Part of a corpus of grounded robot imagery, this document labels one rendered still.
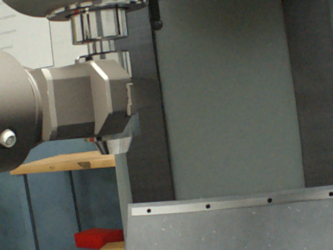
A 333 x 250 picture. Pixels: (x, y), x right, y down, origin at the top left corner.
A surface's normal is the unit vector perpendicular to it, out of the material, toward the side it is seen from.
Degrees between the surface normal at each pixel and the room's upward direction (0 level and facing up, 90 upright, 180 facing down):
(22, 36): 90
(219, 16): 90
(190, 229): 63
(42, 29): 90
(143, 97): 90
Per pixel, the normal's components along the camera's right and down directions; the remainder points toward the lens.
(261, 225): -0.35, -0.36
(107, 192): -0.33, 0.09
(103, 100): -0.65, 0.11
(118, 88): 0.75, -0.07
